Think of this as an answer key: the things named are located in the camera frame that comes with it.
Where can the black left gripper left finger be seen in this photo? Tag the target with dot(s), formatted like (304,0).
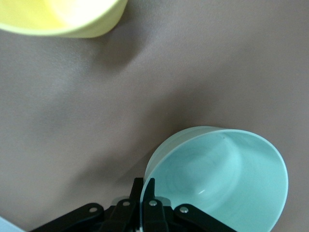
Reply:
(125,215)

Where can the mint green bowl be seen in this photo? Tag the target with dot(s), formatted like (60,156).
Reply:
(229,174)

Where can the yellow plastic cup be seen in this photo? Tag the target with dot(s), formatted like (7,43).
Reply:
(60,17)

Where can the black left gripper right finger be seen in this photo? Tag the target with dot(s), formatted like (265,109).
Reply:
(154,217)

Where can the clear plastic bin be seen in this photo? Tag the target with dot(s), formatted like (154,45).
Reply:
(7,226)

